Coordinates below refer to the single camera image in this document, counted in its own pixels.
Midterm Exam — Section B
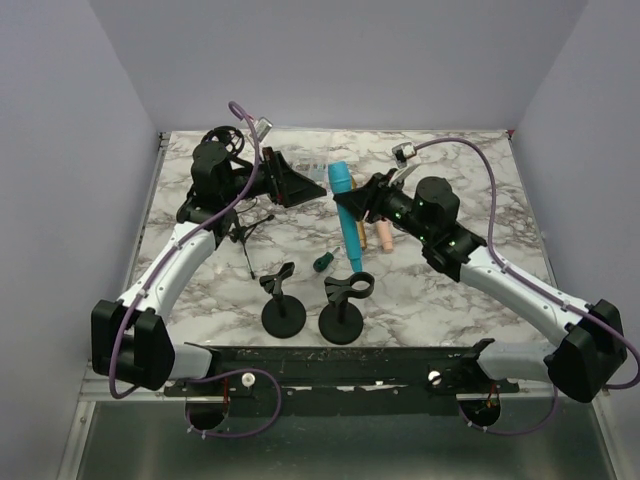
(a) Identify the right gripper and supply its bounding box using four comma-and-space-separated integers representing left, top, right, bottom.
335, 168, 432, 244

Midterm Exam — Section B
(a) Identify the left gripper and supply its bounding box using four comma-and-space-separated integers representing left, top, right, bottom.
222, 147, 327, 207

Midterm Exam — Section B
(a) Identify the gold microphone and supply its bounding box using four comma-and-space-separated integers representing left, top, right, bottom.
350, 176, 368, 251

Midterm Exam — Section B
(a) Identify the blue microphone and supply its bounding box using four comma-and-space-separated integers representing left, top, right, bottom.
328, 161, 363, 273

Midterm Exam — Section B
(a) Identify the pink microphone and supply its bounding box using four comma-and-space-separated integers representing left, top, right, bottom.
363, 213, 394, 253

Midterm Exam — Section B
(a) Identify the black tripod mic stand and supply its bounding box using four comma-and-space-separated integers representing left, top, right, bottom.
202, 124, 276, 280

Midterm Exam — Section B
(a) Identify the black round-base mic stand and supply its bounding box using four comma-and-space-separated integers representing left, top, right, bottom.
318, 272, 375, 345

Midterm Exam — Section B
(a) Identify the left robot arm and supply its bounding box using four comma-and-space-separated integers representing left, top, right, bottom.
91, 139, 327, 398

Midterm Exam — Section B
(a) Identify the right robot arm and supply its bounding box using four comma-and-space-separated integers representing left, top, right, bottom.
334, 170, 627, 403

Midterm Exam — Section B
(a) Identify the clear screw organizer box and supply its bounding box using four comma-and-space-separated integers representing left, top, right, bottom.
288, 131, 332, 185

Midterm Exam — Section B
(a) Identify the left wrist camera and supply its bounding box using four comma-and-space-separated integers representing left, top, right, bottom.
253, 117, 273, 143

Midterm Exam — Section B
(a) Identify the green handle screwdriver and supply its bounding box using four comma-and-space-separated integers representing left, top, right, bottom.
312, 247, 341, 273

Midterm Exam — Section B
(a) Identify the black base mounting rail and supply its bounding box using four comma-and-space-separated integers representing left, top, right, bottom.
164, 340, 520, 418

